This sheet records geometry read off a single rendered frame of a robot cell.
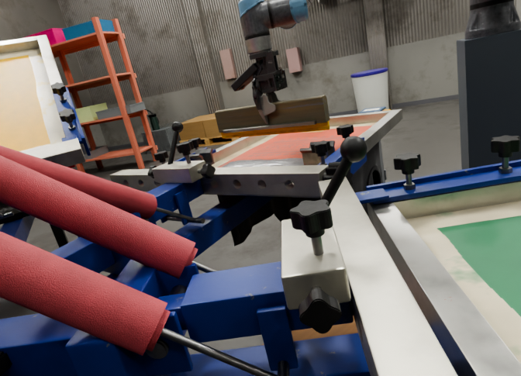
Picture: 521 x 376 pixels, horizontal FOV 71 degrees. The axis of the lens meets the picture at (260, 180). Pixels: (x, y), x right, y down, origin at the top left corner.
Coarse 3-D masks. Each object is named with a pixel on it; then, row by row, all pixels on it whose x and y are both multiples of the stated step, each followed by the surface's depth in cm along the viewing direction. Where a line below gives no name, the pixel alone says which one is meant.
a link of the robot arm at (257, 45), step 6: (264, 36) 106; (270, 36) 108; (246, 42) 108; (252, 42) 106; (258, 42) 106; (264, 42) 106; (270, 42) 108; (252, 48) 107; (258, 48) 106; (264, 48) 106; (270, 48) 108; (252, 54) 108
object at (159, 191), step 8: (168, 184) 85; (176, 184) 84; (184, 184) 84; (192, 184) 86; (200, 184) 88; (152, 192) 81; (160, 192) 79; (168, 192) 80; (176, 192) 82; (192, 192) 86; (200, 192) 88; (160, 200) 78; (168, 200) 80; (160, 208) 78; (168, 208) 80; (176, 208) 82; (160, 216) 78
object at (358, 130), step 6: (360, 126) 142; (366, 126) 140; (324, 132) 146; (330, 132) 144; (354, 132) 136; (360, 132) 134; (336, 144) 123; (282, 156) 123; (288, 156) 122; (294, 156) 120; (300, 156) 119
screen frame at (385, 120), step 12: (336, 120) 153; (348, 120) 150; (360, 120) 147; (372, 120) 145; (384, 120) 127; (396, 120) 134; (372, 132) 115; (384, 132) 122; (228, 144) 144; (240, 144) 147; (372, 144) 112; (216, 156) 135
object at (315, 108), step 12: (324, 96) 104; (240, 108) 120; (252, 108) 117; (276, 108) 112; (288, 108) 110; (300, 108) 108; (312, 108) 106; (324, 108) 104; (216, 120) 127; (228, 120) 124; (240, 120) 121; (252, 120) 119; (276, 120) 114; (288, 120) 111; (300, 120) 109; (324, 120) 105
